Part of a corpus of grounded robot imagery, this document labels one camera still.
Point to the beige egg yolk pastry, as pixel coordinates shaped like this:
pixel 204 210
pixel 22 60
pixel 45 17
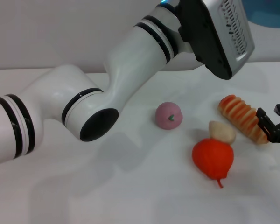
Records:
pixel 222 131

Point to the blue bowl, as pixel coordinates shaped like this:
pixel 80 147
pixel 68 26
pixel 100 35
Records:
pixel 268 14

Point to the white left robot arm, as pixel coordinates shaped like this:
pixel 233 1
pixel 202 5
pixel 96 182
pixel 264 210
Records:
pixel 121 70

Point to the orange striped bread roll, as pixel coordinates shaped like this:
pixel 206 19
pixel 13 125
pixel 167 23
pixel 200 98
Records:
pixel 240 114

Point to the red pear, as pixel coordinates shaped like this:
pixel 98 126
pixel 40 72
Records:
pixel 212 158

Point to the pink peach bun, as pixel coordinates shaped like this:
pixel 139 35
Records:
pixel 168 115

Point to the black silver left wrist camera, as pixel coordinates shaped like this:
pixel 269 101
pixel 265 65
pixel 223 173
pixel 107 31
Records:
pixel 214 35

